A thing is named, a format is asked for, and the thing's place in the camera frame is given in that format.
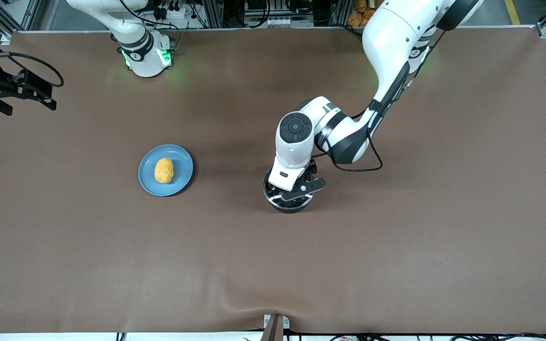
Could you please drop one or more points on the white power strip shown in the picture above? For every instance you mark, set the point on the white power strip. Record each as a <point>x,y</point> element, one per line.
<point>277,22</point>

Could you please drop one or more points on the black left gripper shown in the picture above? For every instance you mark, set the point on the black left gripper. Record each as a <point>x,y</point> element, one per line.
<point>306,175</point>

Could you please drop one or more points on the bag of orange items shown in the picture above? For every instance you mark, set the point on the bag of orange items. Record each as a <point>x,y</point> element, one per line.
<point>359,18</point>

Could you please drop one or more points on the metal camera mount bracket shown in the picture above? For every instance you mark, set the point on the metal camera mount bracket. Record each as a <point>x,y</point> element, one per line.
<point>273,329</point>

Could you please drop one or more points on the brown table cover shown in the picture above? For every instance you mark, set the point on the brown table cover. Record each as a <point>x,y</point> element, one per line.
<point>273,265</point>

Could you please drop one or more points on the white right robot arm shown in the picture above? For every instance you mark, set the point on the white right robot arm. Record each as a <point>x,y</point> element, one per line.
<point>145,61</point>

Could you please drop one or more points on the glass lid blue knob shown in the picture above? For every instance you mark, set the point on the glass lid blue knob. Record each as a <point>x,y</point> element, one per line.
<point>299,202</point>

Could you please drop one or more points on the yellow potato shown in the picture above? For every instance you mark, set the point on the yellow potato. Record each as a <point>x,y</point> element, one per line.
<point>164,170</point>

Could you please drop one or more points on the blue round plate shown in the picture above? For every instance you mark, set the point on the blue round plate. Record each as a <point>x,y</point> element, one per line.
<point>183,166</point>

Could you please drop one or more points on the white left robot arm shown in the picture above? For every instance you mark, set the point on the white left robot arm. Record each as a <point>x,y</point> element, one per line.
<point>386,38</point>

